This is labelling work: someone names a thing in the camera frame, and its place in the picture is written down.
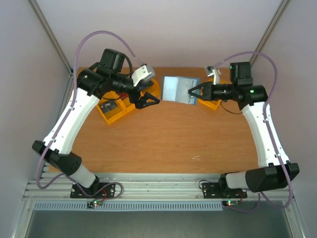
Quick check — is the teal leather card holder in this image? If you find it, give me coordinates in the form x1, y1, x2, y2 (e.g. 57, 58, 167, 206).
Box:
161, 75, 200, 105

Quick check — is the grey credit card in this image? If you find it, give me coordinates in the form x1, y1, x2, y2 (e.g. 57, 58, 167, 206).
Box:
99, 100, 117, 114

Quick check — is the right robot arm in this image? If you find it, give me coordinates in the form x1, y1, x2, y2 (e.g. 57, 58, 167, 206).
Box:
188, 62, 300, 197

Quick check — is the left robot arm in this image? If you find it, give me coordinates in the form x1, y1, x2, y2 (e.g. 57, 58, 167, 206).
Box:
32, 49, 160, 197

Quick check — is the blue credit card in bin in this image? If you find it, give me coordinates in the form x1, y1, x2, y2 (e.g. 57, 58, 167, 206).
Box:
138, 81, 153, 90

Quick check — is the red credit card in bin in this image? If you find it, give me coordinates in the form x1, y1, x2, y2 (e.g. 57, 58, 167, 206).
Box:
118, 93, 128, 100

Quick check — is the small yellow bin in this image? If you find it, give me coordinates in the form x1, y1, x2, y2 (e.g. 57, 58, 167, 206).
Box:
197, 79, 227, 111

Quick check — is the yellow three-compartment bin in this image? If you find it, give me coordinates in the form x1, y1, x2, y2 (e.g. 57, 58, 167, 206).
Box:
96, 79, 160, 125

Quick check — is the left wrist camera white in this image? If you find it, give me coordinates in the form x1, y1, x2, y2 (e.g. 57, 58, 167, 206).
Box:
131, 64, 156, 87

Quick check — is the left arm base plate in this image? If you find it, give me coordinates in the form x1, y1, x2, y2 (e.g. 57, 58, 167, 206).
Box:
70, 182, 116, 199

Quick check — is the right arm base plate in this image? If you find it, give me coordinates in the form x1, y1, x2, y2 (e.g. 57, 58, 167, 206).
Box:
199, 182, 248, 199

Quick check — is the left aluminium corner post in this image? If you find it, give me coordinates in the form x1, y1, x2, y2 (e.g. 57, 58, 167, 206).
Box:
29, 0, 74, 75

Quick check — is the aluminium corner post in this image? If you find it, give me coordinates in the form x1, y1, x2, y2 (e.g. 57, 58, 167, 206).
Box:
29, 0, 74, 75
254, 0, 291, 52

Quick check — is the right aluminium corner post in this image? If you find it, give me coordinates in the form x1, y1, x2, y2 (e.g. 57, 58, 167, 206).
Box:
254, 0, 291, 52

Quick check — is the aluminium rail frame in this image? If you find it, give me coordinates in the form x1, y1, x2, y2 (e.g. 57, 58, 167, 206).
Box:
22, 172, 295, 201

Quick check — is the grey slotted cable duct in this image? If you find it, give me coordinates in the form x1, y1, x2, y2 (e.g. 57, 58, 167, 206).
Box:
33, 201, 223, 212

